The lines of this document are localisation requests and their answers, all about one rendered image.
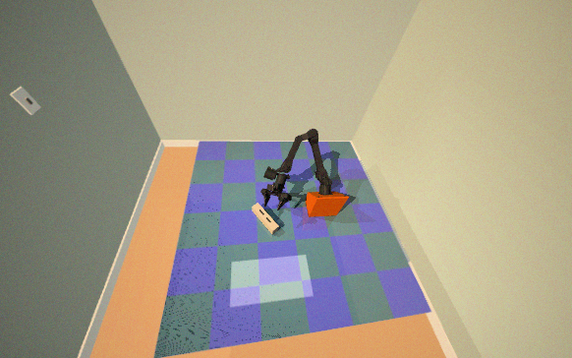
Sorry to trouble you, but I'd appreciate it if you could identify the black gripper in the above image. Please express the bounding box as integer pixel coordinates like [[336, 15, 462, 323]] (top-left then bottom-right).
[[260, 181, 292, 210]]

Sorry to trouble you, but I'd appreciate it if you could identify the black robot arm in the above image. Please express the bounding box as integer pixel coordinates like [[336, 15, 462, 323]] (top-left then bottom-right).
[[263, 129, 332, 195]]

